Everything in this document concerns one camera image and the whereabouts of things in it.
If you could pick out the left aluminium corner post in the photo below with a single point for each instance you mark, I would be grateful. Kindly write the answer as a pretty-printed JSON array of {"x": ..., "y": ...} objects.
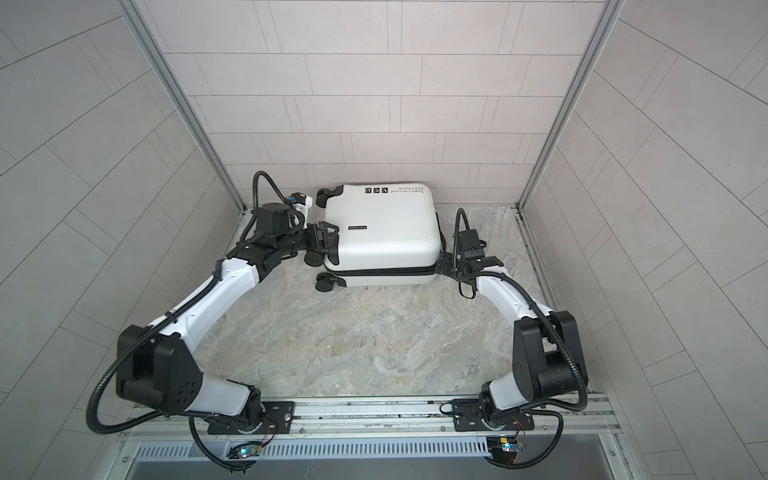
[{"x": 150, "y": 48}]

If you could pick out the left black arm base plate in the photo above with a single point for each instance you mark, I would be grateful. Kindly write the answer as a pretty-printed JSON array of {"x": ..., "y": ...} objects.
[{"x": 267, "y": 418}]

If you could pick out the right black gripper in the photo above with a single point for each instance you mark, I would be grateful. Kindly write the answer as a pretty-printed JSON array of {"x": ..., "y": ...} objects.
[{"x": 444, "y": 263}]

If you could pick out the left green circuit board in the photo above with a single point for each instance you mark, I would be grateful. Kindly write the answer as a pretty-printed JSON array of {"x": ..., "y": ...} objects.
[{"x": 245, "y": 451}]

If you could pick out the aluminium mounting rail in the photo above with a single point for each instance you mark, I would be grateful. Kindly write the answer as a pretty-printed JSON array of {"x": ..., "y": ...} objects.
[{"x": 409, "y": 416}]

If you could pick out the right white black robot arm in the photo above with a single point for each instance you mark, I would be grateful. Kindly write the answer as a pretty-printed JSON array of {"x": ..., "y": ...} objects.
[{"x": 546, "y": 354}]

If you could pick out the green circuit board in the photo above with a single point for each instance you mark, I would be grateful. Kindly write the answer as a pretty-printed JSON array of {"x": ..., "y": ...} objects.
[
  {"x": 504, "y": 450},
  {"x": 245, "y": 451}
]

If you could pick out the aluminium corner post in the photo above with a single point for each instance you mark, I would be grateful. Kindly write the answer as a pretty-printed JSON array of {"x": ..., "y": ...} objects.
[
  {"x": 605, "y": 22},
  {"x": 150, "y": 48}
]

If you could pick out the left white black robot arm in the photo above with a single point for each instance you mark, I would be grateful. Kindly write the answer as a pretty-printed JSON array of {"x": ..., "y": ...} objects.
[{"x": 155, "y": 366}]

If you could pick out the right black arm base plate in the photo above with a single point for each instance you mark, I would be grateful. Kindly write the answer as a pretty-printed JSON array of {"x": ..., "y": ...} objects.
[{"x": 478, "y": 414}]

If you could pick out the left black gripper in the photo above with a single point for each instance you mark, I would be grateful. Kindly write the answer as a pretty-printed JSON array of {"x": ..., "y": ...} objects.
[{"x": 312, "y": 233}]

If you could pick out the right aluminium corner post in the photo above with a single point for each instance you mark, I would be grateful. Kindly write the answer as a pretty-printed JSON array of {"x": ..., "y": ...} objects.
[{"x": 605, "y": 22}]

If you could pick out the white suitcase black lining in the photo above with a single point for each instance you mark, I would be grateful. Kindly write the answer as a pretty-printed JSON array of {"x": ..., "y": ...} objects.
[{"x": 381, "y": 234}]

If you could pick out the right green circuit board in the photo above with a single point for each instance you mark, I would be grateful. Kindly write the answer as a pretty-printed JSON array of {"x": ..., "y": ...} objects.
[{"x": 504, "y": 450}]

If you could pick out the white ventilation grille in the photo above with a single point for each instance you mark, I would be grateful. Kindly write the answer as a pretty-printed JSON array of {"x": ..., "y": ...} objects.
[{"x": 330, "y": 448}]

